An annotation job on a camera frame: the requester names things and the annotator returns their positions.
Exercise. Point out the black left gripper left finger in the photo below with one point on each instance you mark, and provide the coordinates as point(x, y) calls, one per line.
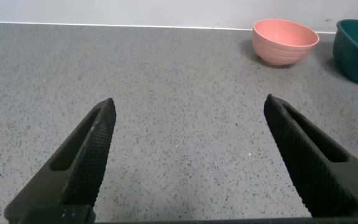
point(82, 161)

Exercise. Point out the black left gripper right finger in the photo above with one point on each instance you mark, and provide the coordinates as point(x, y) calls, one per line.
point(315, 161)

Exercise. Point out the pink plastic bowl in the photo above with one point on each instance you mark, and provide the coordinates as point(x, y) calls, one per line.
point(283, 43)

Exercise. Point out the teal square plastic basin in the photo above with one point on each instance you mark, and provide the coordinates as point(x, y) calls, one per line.
point(357, 56)

